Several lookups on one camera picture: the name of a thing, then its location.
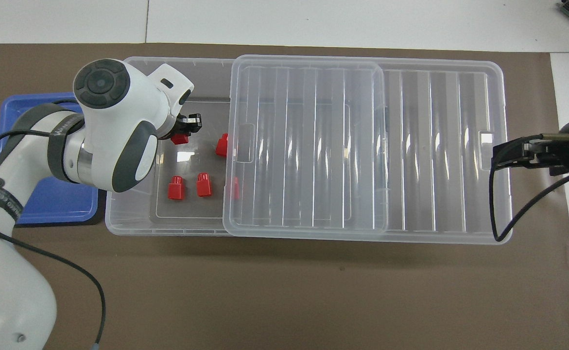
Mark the clear plastic storage box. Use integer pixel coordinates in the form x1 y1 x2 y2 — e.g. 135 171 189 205
105 56 390 237

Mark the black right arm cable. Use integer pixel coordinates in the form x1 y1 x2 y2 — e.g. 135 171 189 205
489 159 569 243

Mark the brown table mat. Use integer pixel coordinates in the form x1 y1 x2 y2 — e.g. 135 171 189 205
0 43 569 350

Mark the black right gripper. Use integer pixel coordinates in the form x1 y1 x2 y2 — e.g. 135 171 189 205
491 116 569 176

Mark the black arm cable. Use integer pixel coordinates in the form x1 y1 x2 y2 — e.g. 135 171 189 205
0 127 106 350
489 159 569 243

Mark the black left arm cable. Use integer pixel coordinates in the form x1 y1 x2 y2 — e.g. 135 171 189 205
0 127 106 350

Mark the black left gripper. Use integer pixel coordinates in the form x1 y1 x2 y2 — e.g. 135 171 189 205
170 113 203 138

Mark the blue plastic tray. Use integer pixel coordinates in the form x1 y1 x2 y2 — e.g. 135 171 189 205
0 92 108 227

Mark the clear ribbed plastic lid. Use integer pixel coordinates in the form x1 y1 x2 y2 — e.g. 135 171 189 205
223 54 514 245

